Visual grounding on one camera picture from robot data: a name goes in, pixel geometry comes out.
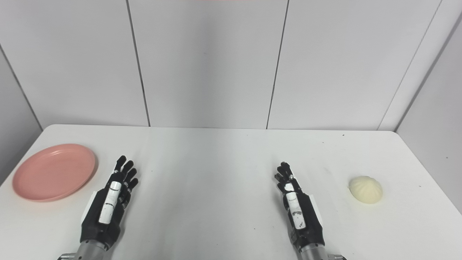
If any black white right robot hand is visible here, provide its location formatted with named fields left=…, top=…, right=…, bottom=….
left=274, top=161, right=325, bottom=253

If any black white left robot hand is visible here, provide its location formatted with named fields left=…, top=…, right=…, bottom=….
left=80, top=155, right=139, bottom=250

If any cream steamed bun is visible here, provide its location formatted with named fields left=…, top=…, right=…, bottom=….
left=348, top=176, right=383, bottom=204

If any pink round plate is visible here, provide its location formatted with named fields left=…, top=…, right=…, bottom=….
left=12, top=144, right=97, bottom=202

